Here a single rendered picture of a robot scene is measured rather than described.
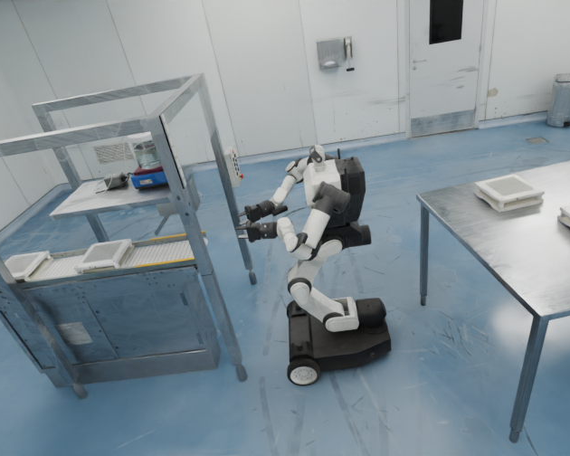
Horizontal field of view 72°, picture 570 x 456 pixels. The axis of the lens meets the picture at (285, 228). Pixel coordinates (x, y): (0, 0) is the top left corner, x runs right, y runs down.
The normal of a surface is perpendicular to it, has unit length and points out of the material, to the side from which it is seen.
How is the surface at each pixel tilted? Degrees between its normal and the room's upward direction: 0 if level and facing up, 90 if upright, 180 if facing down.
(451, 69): 90
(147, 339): 90
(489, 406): 0
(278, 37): 90
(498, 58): 90
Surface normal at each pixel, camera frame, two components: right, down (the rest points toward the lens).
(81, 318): 0.00, 0.51
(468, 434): -0.17, -0.85
